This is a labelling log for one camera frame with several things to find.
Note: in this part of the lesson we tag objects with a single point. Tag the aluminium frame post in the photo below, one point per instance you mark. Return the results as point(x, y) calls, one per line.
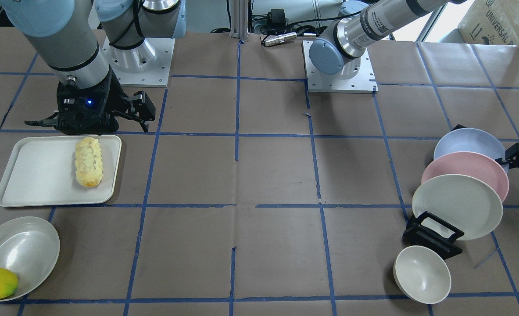
point(240, 17)

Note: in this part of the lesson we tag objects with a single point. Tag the pink plate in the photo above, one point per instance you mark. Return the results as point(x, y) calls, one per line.
point(471, 164)

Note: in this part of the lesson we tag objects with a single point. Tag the cardboard box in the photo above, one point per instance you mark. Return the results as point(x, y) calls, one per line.
point(491, 22)

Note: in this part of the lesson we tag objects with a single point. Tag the black power adapter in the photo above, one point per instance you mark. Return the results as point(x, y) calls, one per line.
point(276, 18)

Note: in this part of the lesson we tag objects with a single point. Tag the silver metal cylinder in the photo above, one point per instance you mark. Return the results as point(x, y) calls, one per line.
point(275, 40)

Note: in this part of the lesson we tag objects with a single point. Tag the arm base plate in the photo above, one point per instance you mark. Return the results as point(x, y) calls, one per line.
point(148, 65)
point(356, 77)

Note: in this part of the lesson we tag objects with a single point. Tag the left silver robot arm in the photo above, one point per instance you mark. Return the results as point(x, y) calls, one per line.
point(339, 49)

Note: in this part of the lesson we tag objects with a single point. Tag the cream white plate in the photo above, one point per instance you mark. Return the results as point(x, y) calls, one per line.
point(463, 201)

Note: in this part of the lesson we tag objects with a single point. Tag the white tray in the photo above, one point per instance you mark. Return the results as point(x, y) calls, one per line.
point(41, 172)

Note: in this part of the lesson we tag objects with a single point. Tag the blue plate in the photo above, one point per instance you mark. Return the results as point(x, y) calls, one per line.
point(470, 140)

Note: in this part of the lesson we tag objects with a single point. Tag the cream bowl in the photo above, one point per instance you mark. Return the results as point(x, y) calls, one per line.
point(422, 275)

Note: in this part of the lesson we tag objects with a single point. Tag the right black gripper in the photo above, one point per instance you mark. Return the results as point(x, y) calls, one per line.
point(135, 106)

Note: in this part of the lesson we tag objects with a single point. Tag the grey shallow bowl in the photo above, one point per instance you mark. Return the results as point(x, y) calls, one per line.
point(29, 247)

